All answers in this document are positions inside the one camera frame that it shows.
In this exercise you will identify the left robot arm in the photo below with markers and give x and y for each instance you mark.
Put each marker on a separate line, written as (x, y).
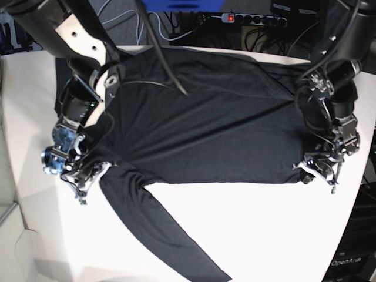
(327, 92)

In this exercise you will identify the black OpenArm control box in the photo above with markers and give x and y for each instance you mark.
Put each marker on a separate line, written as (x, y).
(354, 259)

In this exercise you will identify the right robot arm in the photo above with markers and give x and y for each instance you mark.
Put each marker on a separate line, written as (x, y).
(72, 31)

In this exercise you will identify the glass side panel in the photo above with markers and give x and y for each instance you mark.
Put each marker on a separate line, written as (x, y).
(8, 186)

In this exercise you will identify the blue plastic bin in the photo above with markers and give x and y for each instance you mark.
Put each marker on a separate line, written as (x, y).
(183, 5)

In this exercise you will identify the grey power strip red switch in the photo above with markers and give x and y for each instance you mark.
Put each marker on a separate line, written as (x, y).
(253, 19)

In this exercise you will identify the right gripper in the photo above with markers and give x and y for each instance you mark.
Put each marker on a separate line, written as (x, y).
(81, 178)

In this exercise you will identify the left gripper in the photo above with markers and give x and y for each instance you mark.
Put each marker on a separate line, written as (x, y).
(321, 165)

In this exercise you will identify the dark long-sleeve T-shirt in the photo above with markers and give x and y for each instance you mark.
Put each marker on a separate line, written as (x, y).
(238, 124)

